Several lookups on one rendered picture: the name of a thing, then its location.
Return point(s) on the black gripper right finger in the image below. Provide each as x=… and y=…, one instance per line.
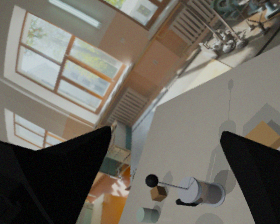
x=257, y=170

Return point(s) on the brown cube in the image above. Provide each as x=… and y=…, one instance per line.
x=158, y=193

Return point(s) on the tan cardboard box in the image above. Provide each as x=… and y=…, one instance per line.
x=262, y=133

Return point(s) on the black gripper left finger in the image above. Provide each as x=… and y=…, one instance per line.
x=59, y=177

